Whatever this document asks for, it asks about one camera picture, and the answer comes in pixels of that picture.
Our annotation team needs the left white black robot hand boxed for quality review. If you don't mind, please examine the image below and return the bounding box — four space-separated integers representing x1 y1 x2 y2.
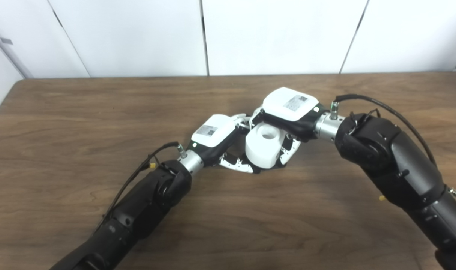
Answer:
187 112 261 174

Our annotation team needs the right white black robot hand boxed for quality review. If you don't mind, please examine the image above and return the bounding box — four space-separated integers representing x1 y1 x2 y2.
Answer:
250 87 330 166

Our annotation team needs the round white plastic piece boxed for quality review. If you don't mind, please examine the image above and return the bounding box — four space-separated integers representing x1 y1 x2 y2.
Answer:
245 123 290 168

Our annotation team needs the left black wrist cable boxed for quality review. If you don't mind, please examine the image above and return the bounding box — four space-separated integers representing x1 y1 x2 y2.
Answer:
95 142 188 231

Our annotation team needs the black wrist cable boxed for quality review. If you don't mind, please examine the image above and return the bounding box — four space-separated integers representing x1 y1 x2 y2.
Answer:
329 94 437 167
95 142 188 231

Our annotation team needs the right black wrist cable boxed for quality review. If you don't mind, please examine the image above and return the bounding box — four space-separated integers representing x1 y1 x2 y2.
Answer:
329 94 437 167

